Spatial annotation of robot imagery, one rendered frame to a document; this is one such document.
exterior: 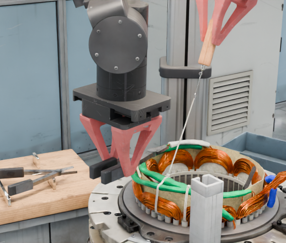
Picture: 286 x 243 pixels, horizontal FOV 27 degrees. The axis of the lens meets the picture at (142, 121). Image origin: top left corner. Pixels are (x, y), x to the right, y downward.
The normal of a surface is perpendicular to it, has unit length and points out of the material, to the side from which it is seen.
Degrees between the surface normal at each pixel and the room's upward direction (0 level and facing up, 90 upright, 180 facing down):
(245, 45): 90
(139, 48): 91
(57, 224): 90
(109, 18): 91
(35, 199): 0
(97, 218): 0
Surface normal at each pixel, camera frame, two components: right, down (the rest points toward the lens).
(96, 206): 0.00, -0.94
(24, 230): 0.43, 0.31
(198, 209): -0.82, 0.18
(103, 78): -0.63, 0.26
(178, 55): -0.02, 0.33
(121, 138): -0.63, 0.57
